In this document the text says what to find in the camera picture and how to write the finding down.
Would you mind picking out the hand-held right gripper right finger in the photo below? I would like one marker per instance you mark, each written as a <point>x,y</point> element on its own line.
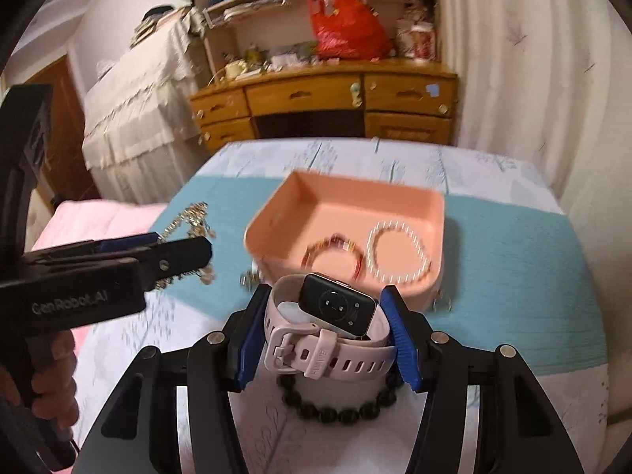
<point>402,345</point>

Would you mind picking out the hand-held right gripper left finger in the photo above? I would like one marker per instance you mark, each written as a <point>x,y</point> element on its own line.
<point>247,350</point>

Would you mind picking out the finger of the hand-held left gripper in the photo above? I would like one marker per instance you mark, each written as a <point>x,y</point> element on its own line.
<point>128,243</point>
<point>182,256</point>

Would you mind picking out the pink rectangular tray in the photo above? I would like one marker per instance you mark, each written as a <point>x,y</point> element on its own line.
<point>355,202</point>

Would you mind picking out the person's left hand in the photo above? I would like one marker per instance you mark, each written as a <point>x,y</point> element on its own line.
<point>52,380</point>

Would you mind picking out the pink blanket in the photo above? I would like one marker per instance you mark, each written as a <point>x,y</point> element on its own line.
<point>89,222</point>

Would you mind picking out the white cloth-covered cabinet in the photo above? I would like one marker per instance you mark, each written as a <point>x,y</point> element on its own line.
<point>133,108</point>

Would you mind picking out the brown wooden door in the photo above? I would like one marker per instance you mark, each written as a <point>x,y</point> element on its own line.
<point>59,108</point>

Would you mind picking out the wooden desk with drawers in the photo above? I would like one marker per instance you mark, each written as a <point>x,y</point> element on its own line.
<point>296,94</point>

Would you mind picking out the wooden shelf hutch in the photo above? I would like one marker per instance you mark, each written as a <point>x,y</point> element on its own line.
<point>212,54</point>

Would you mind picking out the dark clutter pile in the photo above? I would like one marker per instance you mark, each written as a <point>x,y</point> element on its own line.
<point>150,22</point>

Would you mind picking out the red plastic bag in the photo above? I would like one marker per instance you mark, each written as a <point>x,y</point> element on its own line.
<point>345,24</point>

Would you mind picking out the white curtain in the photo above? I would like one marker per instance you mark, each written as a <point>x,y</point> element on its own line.
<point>518,59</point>

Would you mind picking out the pink and white package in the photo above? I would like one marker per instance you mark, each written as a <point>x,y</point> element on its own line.
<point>417,34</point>

